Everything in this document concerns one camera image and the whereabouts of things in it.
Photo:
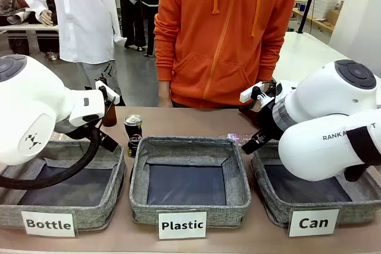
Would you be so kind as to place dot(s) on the clear bottle purple label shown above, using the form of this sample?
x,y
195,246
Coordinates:
x,y
235,138

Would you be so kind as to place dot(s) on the background person dark clothes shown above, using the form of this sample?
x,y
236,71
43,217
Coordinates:
x,y
131,13
151,13

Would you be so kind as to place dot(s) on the cardboard box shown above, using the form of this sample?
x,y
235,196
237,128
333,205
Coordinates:
x,y
334,17

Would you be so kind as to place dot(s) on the person in orange hoodie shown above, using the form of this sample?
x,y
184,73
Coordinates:
x,y
220,43

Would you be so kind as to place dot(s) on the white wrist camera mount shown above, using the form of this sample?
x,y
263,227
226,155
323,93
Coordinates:
x,y
247,94
111,94

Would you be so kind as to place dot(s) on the mannequin in white shirt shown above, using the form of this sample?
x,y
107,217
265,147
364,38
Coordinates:
x,y
83,13

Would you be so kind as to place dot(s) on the white Plastic label sign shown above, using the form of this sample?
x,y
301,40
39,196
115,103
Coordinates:
x,y
182,225

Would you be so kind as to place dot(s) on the grey fabric Bottle basket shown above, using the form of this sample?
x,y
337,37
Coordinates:
x,y
89,215

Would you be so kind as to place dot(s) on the white storage crate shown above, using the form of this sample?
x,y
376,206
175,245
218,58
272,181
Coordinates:
x,y
327,2

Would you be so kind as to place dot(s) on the black can silver top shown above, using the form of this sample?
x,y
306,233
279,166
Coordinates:
x,y
133,127

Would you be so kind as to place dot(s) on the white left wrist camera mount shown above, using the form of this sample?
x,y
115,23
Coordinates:
x,y
111,94

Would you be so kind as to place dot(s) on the grey fabric Can basket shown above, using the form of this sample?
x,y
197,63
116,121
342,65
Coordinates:
x,y
357,212

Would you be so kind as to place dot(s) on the grey fabric Plastic basket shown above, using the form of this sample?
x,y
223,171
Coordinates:
x,y
143,206

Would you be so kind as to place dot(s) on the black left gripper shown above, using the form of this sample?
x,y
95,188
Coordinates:
x,y
80,132

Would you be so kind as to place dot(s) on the small dark green can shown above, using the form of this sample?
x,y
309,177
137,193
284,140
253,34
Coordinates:
x,y
132,147

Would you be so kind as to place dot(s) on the white background table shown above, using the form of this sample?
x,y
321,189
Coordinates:
x,y
26,27

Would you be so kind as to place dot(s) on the white Bottle label sign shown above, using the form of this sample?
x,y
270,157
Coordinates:
x,y
49,223

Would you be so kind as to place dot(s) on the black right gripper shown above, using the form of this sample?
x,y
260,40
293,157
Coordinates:
x,y
269,123

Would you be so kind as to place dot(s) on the brown glass bottle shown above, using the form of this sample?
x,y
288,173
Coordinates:
x,y
110,115

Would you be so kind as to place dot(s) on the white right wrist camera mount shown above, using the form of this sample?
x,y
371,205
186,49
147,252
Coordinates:
x,y
247,94

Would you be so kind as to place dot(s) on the person's right hand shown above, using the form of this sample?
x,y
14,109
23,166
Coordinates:
x,y
164,94

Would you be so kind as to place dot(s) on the white Can label sign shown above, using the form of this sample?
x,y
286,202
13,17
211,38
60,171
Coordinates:
x,y
313,222

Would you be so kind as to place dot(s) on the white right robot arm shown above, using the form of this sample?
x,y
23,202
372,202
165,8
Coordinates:
x,y
321,147

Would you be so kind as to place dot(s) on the white side table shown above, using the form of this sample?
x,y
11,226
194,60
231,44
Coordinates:
x,y
306,54

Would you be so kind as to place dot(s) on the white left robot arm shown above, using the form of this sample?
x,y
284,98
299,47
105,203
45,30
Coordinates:
x,y
29,102

